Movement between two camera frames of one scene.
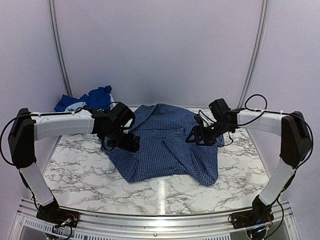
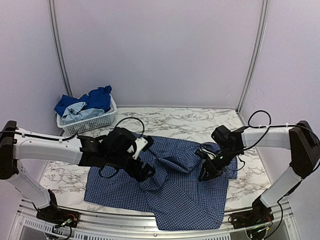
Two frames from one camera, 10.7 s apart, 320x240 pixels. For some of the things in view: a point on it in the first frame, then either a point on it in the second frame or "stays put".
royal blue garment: (97, 98) stays put
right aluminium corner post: (261, 36) stays put
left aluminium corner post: (59, 49) stays put
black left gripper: (127, 144) -> (143, 175)
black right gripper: (207, 141) -> (212, 169)
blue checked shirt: (163, 130) -> (174, 195)
